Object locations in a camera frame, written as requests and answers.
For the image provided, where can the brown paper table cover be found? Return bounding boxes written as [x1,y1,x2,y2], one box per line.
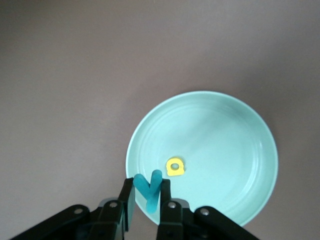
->
[0,0,320,240]

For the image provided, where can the teal foam letter y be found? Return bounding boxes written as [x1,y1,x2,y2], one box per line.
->
[132,169,164,215]

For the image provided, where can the light green plate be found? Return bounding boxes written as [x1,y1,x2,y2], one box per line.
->
[125,90,279,226]

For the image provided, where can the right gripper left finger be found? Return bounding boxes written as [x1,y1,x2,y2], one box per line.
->
[91,177,138,240]

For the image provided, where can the yellow foam letter a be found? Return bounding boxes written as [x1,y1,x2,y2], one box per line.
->
[165,156,186,177]

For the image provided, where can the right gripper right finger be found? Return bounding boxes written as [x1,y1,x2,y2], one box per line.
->
[155,178,188,240]

